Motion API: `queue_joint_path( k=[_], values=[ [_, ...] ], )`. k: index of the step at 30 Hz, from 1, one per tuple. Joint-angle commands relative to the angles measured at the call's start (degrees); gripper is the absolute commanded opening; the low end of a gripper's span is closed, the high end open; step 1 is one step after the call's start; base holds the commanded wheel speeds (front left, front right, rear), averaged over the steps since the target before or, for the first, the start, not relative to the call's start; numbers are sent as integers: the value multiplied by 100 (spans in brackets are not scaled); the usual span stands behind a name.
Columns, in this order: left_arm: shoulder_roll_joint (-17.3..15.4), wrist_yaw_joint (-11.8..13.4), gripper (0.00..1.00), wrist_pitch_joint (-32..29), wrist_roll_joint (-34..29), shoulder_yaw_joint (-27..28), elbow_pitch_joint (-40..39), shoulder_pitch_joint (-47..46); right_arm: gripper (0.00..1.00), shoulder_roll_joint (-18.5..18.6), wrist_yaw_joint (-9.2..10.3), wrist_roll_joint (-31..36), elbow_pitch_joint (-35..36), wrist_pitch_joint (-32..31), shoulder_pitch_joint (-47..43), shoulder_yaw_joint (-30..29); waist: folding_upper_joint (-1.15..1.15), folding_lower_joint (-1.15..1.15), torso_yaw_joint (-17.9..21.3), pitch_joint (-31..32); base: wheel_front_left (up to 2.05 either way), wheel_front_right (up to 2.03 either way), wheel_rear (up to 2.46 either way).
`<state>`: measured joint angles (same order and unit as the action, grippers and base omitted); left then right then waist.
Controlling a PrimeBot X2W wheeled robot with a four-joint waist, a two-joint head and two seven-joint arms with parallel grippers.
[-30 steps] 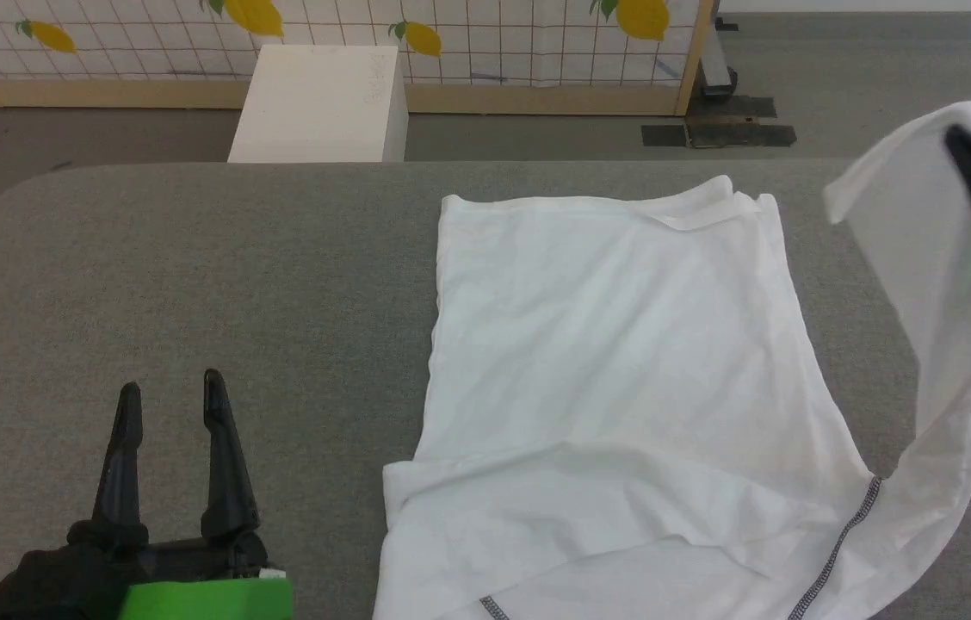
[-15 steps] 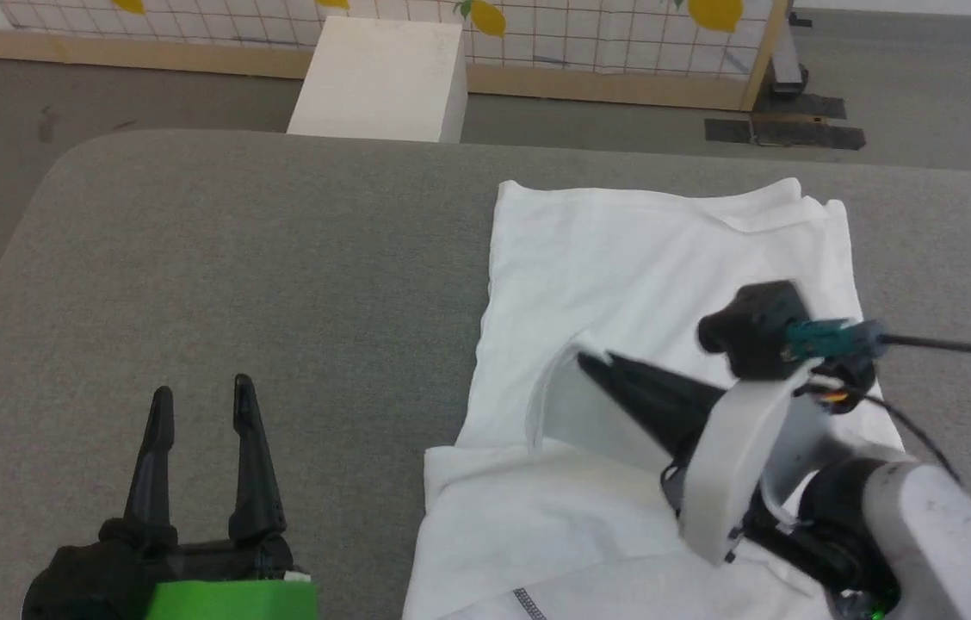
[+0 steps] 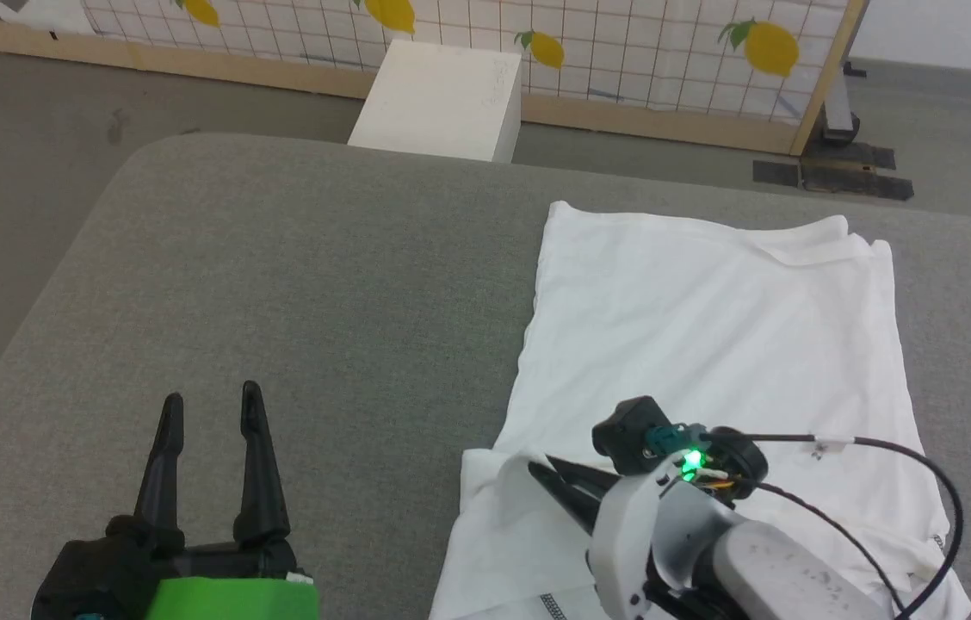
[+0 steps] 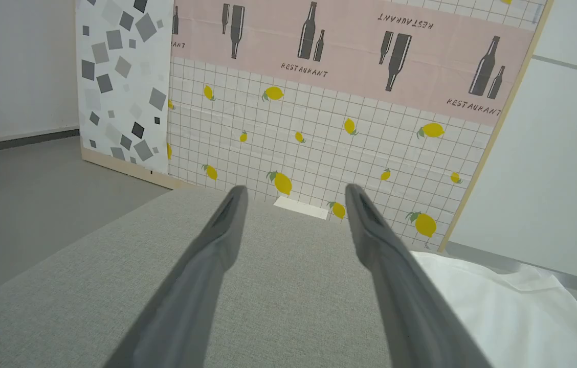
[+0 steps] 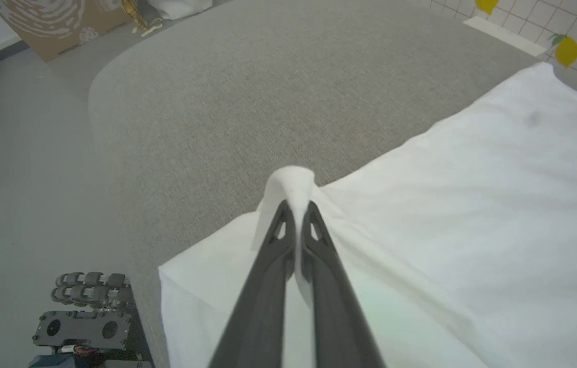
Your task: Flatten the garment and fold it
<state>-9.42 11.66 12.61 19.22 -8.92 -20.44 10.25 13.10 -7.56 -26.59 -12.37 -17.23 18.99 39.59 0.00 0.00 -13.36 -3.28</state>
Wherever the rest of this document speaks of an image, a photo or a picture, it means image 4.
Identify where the lemon print partition panel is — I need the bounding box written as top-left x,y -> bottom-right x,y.
167,0 -> 556,253

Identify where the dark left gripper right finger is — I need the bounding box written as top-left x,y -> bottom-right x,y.
344,183 -> 492,368

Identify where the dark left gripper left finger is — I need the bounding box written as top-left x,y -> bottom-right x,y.
104,185 -> 250,368

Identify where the grey squares partition panel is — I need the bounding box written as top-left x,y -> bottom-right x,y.
74,0 -> 175,191

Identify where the white shirt with grey piping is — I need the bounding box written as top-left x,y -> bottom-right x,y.
410,250 -> 577,368

